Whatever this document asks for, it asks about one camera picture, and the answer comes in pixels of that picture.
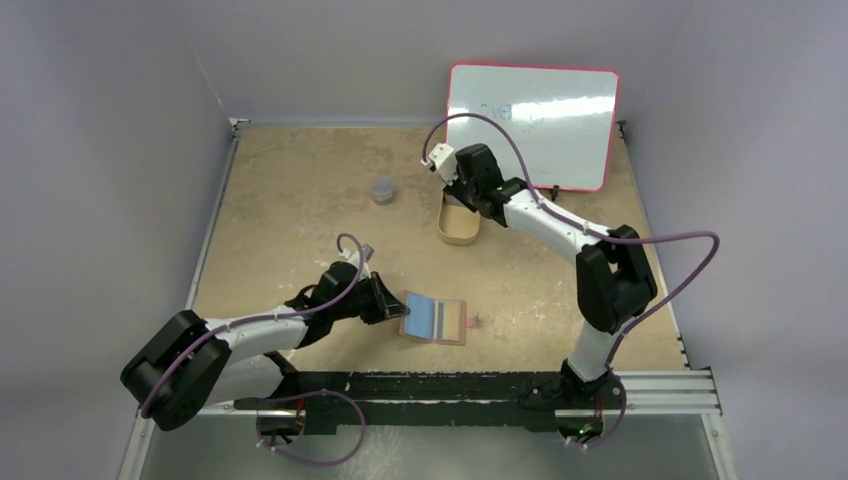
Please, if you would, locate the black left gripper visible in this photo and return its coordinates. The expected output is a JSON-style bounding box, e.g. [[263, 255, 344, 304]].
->
[[330, 271, 408, 325]]

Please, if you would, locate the brown leather card holder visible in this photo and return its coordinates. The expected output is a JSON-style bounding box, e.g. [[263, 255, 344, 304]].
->
[[398, 291, 480, 346]]

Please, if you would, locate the gold card with stripe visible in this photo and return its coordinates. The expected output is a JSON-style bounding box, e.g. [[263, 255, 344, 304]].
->
[[433, 300, 466, 343]]

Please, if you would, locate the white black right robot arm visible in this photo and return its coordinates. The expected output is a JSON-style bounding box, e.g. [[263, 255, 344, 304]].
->
[[377, 143, 657, 407]]

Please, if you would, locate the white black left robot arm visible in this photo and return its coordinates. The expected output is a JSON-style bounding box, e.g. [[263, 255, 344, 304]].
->
[[120, 261, 410, 431]]

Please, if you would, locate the beige oval plastic tray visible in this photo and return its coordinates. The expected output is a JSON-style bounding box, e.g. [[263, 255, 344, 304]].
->
[[437, 193, 481, 246]]

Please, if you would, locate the red framed whiteboard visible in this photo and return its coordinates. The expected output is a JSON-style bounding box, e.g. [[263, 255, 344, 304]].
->
[[446, 63, 619, 192]]

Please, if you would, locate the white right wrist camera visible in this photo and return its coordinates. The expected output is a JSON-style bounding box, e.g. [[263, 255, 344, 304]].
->
[[422, 143, 458, 185]]

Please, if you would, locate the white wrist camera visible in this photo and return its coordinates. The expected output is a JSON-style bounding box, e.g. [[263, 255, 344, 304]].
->
[[339, 244, 375, 264], [422, 143, 458, 185]]

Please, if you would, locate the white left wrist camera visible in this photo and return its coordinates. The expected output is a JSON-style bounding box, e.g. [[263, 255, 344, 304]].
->
[[339, 244, 375, 264]]

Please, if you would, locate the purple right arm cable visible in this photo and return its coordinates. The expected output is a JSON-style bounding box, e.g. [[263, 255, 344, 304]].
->
[[421, 112, 721, 369]]

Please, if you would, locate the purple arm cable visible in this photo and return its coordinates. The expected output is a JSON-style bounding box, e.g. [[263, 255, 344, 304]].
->
[[140, 233, 367, 420], [421, 112, 721, 369]]

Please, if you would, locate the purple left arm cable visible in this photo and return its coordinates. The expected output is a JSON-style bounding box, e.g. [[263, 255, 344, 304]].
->
[[140, 233, 367, 420]]

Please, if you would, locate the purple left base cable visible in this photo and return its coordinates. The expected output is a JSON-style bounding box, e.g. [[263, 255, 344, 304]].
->
[[255, 388, 369, 468]]

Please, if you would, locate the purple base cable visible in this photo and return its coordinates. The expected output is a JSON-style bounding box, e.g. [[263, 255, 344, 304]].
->
[[255, 388, 369, 468], [564, 370, 628, 452]]

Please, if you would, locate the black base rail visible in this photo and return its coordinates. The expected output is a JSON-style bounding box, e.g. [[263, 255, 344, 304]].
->
[[234, 371, 625, 436]]

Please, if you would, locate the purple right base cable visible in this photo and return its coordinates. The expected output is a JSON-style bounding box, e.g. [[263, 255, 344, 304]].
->
[[564, 370, 628, 452]]

